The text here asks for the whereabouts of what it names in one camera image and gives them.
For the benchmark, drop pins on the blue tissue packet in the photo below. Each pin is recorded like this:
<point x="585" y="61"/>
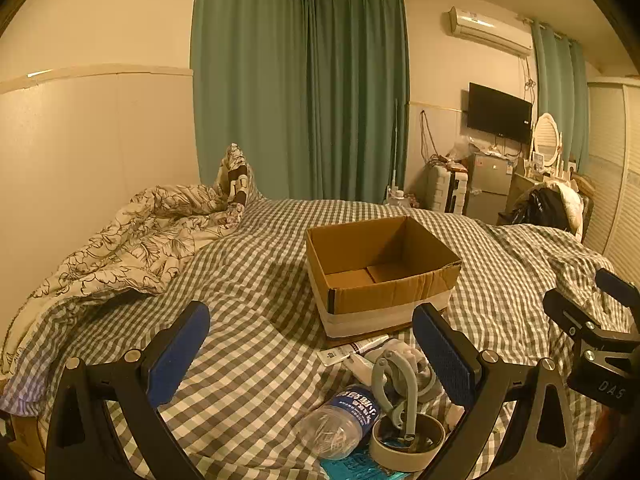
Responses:
<point x="350" y="468"/>

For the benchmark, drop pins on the white suitcase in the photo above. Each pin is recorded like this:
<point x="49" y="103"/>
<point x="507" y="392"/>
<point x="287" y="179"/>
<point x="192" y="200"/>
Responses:
<point x="445" y="190"/>

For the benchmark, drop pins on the floral duvet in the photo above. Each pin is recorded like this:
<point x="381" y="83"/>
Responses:
<point x="125" y="245"/>

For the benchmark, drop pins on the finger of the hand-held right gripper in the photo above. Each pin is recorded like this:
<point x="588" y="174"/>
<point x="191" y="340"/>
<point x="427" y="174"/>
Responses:
<point x="617" y="286"/>
<point x="567" y="307"/>

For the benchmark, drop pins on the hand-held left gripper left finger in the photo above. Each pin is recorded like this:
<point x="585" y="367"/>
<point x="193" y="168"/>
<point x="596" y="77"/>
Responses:
<point x="181" y="357"/>

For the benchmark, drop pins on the wide green curtain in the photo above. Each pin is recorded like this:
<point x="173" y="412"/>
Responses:
<point x="245" y="85"/>

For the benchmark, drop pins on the green corner curtain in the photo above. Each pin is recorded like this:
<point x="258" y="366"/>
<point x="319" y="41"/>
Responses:
<point x="357" y="95"/>

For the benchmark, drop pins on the green window curtain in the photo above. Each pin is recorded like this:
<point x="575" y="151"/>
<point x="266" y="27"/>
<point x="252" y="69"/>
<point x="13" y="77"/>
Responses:
<point x="557" y="95"/>

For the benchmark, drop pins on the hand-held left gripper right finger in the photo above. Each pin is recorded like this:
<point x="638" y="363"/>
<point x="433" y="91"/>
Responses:
<point x="445" y="360"/>

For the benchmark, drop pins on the white tube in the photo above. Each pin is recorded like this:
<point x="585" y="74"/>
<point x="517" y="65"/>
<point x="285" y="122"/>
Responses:
<point x="365" y="346"/>

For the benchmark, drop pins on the white wardrobe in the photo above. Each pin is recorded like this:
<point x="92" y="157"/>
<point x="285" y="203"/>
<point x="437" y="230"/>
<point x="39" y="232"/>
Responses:
<point x="617" y="170"/>

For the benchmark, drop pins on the small white card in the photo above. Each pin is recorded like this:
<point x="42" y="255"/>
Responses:
<point x="332" y="356"/>

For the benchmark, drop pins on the brown cardboard box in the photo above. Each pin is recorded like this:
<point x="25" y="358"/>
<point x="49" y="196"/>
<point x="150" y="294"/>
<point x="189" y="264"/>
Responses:
<point x="370" y="305"/>

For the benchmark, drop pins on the white air conditioner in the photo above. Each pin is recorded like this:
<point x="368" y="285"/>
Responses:
<point x="492" y="32"/>

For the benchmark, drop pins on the beige dressing table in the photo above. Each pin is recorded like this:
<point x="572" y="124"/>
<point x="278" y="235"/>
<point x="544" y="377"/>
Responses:
<point x="520" y="185"/>

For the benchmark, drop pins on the patterned pillow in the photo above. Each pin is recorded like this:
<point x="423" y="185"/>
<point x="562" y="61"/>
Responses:
<point x="235" y="175"/>

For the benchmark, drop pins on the clear water jug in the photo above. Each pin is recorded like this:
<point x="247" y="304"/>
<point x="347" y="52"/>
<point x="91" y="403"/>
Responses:
<point x="398" y="197"/>

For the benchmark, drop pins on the clear plastic bag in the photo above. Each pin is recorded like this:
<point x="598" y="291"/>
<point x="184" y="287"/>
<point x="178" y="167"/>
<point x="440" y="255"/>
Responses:
<point x="460" y="150"/>

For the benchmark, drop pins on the white oval vanity mirror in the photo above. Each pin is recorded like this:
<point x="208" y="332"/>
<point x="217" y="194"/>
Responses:
<point x="546" y="135"/>

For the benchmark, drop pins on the grey tape roll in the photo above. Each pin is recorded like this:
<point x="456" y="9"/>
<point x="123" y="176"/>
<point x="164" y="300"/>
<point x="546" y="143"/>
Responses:
<point x="400" y="460"/>

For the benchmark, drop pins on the grey mini fridge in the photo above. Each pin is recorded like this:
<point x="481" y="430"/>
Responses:
<point x="487" y="185"/>

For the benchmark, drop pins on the clear plastic water bottle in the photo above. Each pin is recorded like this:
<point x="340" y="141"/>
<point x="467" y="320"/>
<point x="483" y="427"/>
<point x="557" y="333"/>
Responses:
<point x="340" y="420"/>

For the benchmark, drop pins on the grey checked bed sheet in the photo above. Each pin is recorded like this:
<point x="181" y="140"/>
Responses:
<point x="250" y="310"/>

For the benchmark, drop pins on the white coat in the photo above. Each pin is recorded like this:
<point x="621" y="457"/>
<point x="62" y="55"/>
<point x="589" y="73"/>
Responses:
<point x="575" y="205"/>

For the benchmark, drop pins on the white pole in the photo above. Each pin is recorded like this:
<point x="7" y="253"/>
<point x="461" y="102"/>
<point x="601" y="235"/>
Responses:
<point x="395" y="145"/>

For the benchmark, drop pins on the black wall television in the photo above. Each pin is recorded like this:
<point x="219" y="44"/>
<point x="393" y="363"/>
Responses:
<point x="500" y="112"/>

